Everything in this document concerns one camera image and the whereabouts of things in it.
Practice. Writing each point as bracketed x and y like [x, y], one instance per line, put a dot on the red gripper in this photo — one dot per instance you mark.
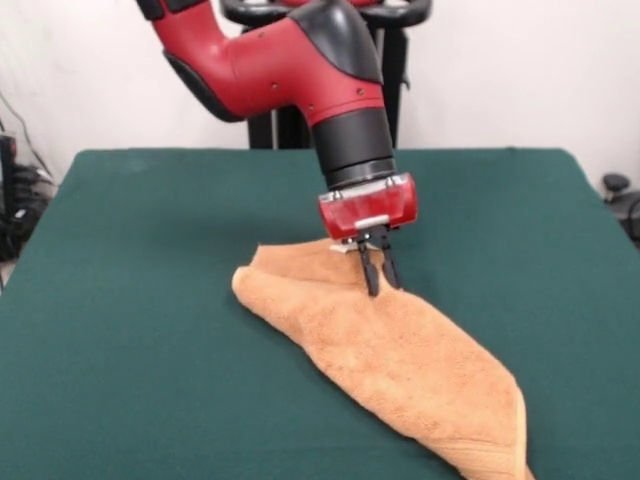
[370, 207]

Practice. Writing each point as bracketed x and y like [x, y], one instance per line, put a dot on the orange terry towel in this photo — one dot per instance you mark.
[380, 360]

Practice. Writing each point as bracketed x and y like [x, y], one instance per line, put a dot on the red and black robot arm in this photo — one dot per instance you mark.
[280, 70]

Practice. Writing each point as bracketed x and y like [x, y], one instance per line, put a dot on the black office chair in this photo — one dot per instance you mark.
[625, 200]

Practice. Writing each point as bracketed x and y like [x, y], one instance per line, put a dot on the dark green tablecloth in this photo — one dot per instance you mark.
[125, 300]

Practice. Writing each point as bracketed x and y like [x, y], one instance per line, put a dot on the black bag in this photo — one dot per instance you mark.
[15, 230]

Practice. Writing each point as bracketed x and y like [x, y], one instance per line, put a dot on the black box with red light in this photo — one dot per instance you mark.
[7, 165]

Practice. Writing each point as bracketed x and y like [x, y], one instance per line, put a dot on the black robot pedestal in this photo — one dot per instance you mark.
[398, 100]

